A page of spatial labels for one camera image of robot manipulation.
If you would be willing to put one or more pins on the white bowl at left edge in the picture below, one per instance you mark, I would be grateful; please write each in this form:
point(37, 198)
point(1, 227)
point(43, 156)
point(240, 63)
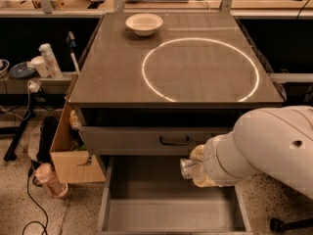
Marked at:
point(4, 65)

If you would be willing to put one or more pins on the dark blue plate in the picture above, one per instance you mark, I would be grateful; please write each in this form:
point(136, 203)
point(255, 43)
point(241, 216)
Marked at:
point(23, 70)

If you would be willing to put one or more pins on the pink plastic bottle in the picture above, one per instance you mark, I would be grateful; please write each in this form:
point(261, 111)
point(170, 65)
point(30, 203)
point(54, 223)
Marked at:
point(50, 181)

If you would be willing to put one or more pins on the white paper cup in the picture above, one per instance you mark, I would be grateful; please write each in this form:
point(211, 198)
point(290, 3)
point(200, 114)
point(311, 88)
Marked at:
point(40, 66)

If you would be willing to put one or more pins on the open middle grey drawer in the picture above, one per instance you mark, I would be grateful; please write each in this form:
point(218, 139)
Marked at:
point(148, 196)

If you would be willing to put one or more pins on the grey drawer cabinet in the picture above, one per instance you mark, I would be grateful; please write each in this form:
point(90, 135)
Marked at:
point(197, 70)

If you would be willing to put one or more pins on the black office chair base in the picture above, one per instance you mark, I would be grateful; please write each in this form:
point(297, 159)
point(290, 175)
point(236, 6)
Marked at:
point(278, 226)

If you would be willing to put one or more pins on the white spray bottle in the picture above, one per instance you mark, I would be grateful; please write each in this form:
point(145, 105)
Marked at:
point(50, 60)

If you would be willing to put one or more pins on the cardboard box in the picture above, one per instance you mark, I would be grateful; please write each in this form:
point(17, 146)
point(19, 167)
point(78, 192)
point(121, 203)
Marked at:
point(71, 160)

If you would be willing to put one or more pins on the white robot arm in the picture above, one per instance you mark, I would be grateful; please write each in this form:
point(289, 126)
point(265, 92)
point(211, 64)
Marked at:
point(275, 141)

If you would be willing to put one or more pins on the upper grey drawer with handle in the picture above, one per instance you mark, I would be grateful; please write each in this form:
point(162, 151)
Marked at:
point(146, 141)

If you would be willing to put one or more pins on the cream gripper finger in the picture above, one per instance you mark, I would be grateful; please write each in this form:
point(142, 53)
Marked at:
point(204, 182)
point(197, 154)

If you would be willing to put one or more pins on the crushed silver redbull can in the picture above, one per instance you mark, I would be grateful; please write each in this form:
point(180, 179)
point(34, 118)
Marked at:
point(190, 169)

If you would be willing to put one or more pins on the black desk leg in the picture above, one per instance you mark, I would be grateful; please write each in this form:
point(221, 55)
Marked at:
point(17, 132)

